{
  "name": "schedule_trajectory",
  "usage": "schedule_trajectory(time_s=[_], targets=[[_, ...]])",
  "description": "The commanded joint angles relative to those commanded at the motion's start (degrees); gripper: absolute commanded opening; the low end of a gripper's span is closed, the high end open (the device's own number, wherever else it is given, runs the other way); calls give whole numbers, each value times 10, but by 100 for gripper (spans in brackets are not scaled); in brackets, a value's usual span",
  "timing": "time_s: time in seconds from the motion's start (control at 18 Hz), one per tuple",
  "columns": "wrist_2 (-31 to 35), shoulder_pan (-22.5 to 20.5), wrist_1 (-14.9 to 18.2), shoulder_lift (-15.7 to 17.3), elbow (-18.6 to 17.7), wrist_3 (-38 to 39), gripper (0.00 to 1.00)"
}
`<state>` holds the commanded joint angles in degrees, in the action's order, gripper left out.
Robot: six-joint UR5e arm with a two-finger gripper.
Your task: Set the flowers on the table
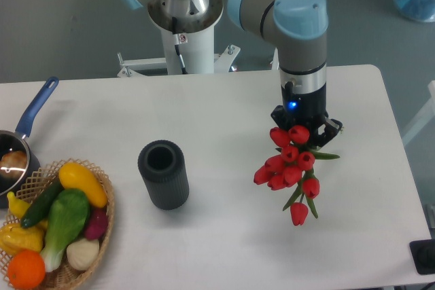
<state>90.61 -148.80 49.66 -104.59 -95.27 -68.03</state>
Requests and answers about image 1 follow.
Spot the white frame at right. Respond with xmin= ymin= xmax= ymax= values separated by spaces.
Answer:
xmin=402 ymin=80 xmax=434 ymax=147

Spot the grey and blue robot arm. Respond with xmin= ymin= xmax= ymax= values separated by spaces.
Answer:
xmin=123 ymin=0 xmax=343 ymax=149

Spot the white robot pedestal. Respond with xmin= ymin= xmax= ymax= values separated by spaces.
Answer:
xmin=117 ymin=0 xmax=241 ymax=78

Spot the yellow squash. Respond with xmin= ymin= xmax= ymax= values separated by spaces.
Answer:
xmin=58 ymin=162 xmax=108 ymax=209

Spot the orange fruit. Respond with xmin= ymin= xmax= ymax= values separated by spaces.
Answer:
xmin=7 ymin=250 xmax=46 ymax=289

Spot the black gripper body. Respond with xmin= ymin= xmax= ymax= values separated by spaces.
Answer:
xmin=281 ymin=82 xmax=328 ymax=128

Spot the white garlic bulb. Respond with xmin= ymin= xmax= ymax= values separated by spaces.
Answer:
xmin=67 ymin=238 xmax=99 ymax=271

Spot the yellow bell pepper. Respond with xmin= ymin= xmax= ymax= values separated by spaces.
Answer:
xmin=1 ymin=223 xmax=45 ymax=256

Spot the blue handled saucepan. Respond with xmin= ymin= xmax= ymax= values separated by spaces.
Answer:
xmin=1 ymin=77 xmax=59 ymax=209

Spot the green cucumber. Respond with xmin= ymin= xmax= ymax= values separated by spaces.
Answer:
xmin=20 ymin=179 xmax=64 ymax=228

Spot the browned food in pan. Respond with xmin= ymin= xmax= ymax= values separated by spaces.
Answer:
xmin=1 ymin=151 xmax=27 ymax=173

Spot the yellow banana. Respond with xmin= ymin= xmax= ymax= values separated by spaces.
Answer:
xmin=7 ymin=192 xmax=31 ymax=223

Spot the green bok choy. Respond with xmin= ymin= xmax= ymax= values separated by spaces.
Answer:
xmin=40 ymin=189 xmax=90 ymax=273

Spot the red tulip bouquet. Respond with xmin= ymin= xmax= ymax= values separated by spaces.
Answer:
xmin=254 ymin=125 xmax=340 ymax=226

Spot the black device at table edge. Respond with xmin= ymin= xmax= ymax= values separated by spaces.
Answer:
xmin=409 ymin=239 xmax=434 ymax=275

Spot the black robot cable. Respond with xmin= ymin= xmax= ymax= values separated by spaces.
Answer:
xmin=171 ymin=16 xmax=189 ymax=75

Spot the purple red onion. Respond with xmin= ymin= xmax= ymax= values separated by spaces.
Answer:
xmin=84 ymin=209 xmax=108 ymax=240

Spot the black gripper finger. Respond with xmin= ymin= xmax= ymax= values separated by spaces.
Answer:
xmin=309 ymin=117 xmax=343 ymax=149
xmin=271 ymin=105 xmax=292 ymax=130

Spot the dark grey ribbed vase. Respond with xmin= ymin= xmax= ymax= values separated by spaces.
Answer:
xmin=137 ymin=140 xmax=190 ymax=211

